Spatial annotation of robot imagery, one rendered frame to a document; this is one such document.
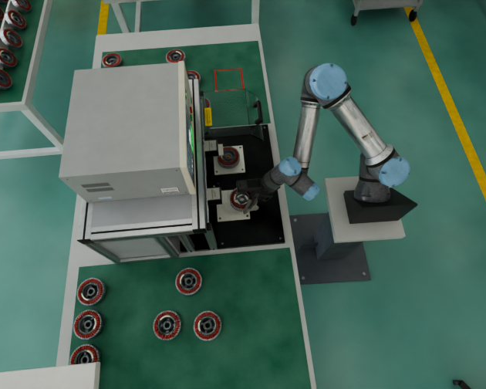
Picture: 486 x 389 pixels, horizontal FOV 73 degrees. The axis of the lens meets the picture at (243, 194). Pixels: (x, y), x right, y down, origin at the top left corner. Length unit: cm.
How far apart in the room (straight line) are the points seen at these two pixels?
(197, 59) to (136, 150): 112
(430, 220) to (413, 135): 71
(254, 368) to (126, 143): 97
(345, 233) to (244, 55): 120
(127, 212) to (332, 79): 84
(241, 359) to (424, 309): 140
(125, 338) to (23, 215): 156
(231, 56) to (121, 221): 126
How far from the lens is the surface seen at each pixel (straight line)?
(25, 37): 262
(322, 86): 120
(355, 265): 235
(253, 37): 223
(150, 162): 106
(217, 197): 140
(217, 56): 212
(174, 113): 115
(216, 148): 151
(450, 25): 399
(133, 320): 153
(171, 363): 148
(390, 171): 133
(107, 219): 125
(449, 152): 302
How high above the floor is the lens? 220
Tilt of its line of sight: 66 degrees down
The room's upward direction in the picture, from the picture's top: 1 degrees counter-clockwise
